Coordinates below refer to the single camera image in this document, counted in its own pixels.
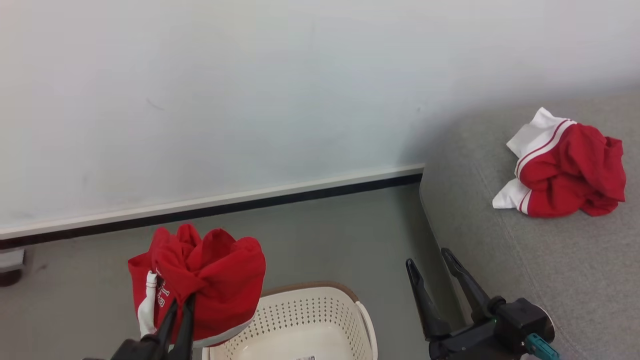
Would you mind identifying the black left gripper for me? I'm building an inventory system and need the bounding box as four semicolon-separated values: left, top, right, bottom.
82;294;196;360

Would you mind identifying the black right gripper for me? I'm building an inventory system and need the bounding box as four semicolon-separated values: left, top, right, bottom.
405;247;559;360

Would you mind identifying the grey furniture base bar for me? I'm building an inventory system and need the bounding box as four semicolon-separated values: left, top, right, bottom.
0;248;26;273

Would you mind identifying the cream perforated laundry basket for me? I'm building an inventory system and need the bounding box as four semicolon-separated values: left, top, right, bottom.
202;281;379;360

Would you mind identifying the red garment with white striped trim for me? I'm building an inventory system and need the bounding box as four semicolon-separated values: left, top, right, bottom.
492;107;627;219

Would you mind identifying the black and white baseboard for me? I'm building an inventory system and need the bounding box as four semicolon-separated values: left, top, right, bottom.
0;163;426;250

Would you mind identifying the grey fabric sofa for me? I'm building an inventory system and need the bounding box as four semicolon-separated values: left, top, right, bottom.
419;92;640;360

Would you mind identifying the red garment with letter print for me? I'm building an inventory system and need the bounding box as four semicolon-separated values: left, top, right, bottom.
127;223;267;349

